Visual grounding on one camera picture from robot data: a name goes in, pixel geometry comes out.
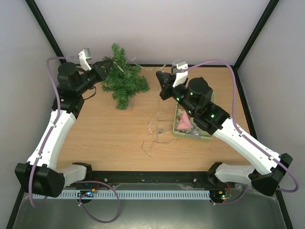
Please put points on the green perforated plastic basket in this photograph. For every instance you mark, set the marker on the green perforated plastic basket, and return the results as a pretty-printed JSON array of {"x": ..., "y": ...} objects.
[{"x": 188, "y": 133}]

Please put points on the clear string light garland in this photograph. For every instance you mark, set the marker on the clear string light garland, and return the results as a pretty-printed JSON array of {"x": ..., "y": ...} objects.
[{"x": 153, "y": 127}]

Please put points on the pink fabric triangle ornament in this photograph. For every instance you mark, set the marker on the pink fabric triangle ornament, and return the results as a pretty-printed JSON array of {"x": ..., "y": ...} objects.
[{"x": 184, "y": 123}]

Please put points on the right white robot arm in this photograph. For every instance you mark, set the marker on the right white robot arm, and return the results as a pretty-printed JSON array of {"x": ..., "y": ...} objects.
[{"x": 267, "y": 167}]

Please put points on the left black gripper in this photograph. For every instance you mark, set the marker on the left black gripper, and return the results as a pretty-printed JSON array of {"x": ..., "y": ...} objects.
[{"x": 100, "y": 73}]

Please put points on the clear plastic battery box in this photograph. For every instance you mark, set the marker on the clear plastic battery box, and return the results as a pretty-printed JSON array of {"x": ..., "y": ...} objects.
[{"x": 164, "y": 129}]

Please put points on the white slotted cable duct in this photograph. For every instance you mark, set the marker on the white slotted cable duct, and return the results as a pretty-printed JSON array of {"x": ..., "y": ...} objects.
[{"x": 137, "y": 194}]

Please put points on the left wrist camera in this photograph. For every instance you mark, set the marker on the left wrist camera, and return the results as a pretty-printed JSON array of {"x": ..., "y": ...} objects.
[{"x": 84, "y": 56}]

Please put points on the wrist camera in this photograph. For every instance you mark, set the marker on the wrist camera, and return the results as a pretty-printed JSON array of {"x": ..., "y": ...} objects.
[
  {"x": 179, "y": 69},
  {"x": 84, "y": 56}
]

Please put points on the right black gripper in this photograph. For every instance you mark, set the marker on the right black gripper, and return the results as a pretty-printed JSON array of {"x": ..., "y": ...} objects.
[{"x": 168, "y": 85}]

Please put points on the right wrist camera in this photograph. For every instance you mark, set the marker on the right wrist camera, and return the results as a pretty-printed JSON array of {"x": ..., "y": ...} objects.
[{"x": 179, "y": 69}]

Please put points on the small green christmas tree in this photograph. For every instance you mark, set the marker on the small green christmas tree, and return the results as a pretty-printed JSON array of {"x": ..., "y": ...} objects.
[{"x": 124, "y": 81}]

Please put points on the black aluminium front rail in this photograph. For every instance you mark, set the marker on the black aluminium front rail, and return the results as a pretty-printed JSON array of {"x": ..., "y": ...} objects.
[{"x": 200, "y": 177}]

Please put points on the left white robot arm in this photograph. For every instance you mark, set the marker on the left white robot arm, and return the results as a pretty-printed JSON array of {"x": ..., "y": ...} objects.
[{"x": 39, "y": 174}]

